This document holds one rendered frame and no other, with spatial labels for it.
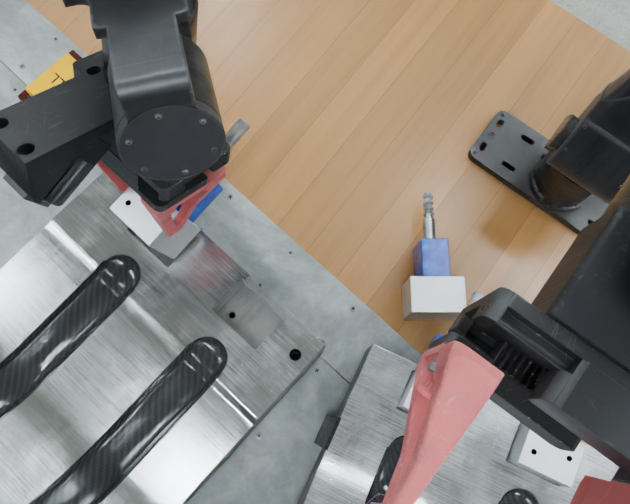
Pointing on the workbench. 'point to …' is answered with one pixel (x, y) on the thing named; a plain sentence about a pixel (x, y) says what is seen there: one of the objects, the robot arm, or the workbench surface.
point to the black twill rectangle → (327, 431)
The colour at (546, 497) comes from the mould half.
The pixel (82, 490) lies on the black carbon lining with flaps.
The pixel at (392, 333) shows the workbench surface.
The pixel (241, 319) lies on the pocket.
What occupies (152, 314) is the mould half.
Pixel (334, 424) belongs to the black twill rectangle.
